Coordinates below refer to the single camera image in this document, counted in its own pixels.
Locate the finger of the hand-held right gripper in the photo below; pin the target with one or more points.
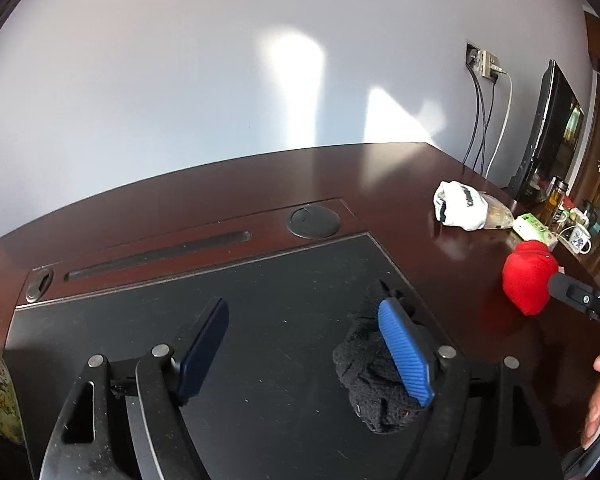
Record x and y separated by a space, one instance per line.
580 298

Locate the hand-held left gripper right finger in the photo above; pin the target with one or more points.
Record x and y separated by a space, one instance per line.
407 355

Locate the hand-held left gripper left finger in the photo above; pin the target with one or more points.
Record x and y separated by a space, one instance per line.
205 350

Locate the black knitted sock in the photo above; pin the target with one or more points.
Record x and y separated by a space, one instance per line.
362 367

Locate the red sock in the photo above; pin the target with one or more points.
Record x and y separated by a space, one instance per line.
527 282

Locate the person's right hand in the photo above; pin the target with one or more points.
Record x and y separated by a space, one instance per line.
597 410

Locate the white mug with blue print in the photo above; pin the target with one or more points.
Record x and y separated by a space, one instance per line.
576 239

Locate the green and white box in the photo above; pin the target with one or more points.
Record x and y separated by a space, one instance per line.
532 227

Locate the black desk mat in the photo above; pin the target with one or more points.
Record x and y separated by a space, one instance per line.
290 310

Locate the glass bottle with dark cap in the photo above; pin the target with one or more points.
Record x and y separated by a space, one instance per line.
554 200

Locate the clear plastic bag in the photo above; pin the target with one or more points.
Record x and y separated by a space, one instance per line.
500 215

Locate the white sock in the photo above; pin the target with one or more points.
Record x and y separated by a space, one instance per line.
460 205

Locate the black flat screen television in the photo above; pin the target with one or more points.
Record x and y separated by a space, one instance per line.
555 125

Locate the small black desk grommet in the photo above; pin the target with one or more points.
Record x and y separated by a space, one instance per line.
39 285

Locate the wall socket panel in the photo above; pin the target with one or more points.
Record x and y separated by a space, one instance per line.
484 62

